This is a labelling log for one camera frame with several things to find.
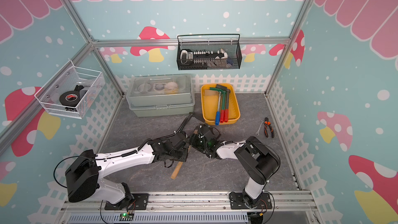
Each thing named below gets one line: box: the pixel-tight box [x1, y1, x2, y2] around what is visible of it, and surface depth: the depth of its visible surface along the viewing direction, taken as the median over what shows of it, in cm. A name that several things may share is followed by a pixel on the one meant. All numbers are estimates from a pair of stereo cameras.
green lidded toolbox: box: [125, 74, 196, 118], surface depth 101 cm
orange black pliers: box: [263, 117, 275, 138], surface depth 102 cm
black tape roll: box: [59, 90, 81, 108], surface depth 70 cm
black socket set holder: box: [179, 49, 229, 66], surface depth 91 cm
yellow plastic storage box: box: [200, 83, 241, 126], surface depth 114 cm
